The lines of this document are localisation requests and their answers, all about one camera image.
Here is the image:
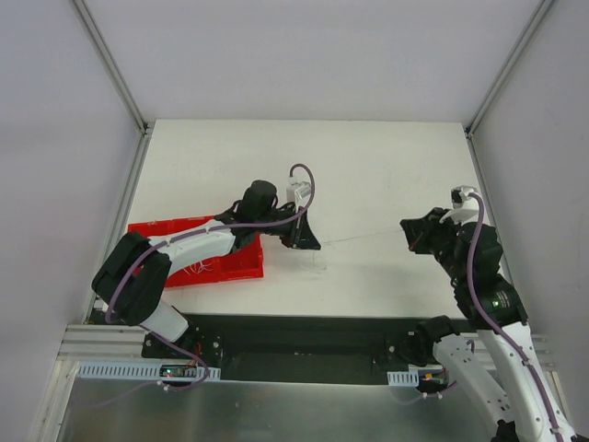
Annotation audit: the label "white wire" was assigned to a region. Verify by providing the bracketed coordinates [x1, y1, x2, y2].
[298, 228, 406, 275]

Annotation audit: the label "white wires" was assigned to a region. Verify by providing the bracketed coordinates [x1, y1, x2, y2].
[183, 260, 215, 277]

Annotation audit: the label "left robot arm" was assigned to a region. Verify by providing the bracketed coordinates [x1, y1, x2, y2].
[91, 179, 321, 358]

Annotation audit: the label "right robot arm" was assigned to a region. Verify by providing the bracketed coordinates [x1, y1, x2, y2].
[397, 207, 582, 441]

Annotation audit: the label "red plastic tray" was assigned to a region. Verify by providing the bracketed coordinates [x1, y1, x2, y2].
[127, 215, 263, 288]

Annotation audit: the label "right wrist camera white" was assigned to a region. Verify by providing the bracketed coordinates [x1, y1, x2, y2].
[439, 185, 481, 224]

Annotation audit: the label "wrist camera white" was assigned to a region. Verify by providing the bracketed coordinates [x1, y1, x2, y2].
[439, 185, 481, 224]
[286, 175, 313, 207]

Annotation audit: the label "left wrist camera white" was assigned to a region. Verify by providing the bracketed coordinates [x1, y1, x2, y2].
[286, 175, 313, 207]

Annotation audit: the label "right white cable duct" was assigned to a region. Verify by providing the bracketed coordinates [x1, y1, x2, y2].
[387, 367, 449, 388]

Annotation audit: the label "white cable duct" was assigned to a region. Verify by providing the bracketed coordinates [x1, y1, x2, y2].
[387, 367, 449, 388]
[77, 361, 221, 382]

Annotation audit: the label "left aluminium frame post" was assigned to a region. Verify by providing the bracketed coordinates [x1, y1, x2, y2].
[71, 0, 149, 134]

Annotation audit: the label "aluminium frame post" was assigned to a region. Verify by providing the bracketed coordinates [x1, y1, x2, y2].
[71, 0, 149, 134]
[464, 0, 556, 137]

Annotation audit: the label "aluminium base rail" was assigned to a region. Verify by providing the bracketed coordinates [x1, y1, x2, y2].
[58, 324, 557, 372]

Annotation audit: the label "left white cable duct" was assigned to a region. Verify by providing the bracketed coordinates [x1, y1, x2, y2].
[77, 361, 221, 382]

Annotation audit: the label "right aluminium frame post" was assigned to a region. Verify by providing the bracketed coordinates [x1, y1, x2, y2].
[464, 0, 556, 137]

